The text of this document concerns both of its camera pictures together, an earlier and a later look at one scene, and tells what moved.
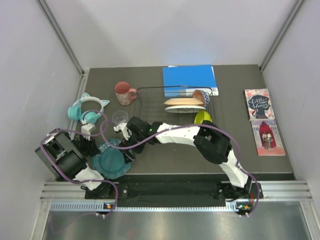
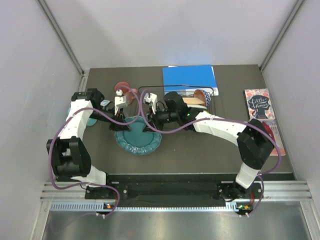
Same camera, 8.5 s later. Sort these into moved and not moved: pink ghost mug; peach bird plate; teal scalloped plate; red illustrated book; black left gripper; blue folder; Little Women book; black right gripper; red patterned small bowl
Moved: black right gripper; black left gripper; teal scalloped plate
Not moved: Little Women book; peach bird plate; red illustrated book; blue folder; red patterned small bowl; pink ghost mug
